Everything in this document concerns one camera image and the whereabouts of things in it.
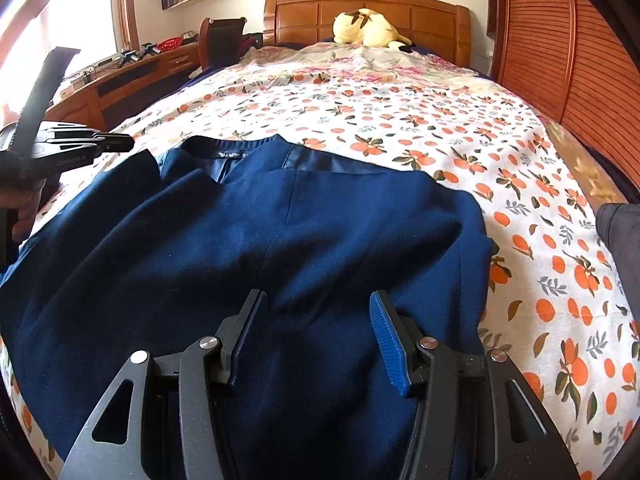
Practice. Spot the yellow plush toy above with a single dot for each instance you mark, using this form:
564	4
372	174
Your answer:
365	27

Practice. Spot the pink floral blanket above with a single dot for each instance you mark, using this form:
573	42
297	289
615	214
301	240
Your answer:
360	62

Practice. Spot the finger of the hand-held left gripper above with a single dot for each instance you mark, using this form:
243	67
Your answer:
117	142
75	135

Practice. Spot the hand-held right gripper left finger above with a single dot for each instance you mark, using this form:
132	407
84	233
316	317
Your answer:
250	332

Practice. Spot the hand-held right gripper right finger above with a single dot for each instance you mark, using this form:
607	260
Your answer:
387	340

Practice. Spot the wooden headboard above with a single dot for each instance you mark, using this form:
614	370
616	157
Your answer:
300	17

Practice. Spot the wooden desk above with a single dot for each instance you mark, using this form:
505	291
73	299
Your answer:
125	85

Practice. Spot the wood framed window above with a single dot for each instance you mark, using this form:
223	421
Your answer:
50	20

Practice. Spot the dark blue suit jacket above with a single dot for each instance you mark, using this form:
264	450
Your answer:
250	230

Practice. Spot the red basket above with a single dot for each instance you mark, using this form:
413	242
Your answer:
170	43

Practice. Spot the person's left hand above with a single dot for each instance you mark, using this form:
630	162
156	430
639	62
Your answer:
27	207

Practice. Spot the orange print bed sheet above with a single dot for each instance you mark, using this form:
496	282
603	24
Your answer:
450	125

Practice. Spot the grey cloth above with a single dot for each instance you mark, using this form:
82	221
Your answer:
622	240

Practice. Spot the brown office chair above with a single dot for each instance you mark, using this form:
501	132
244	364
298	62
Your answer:
222	40

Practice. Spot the wooden louvered wardrobe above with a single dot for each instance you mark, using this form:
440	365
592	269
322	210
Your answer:
550	50

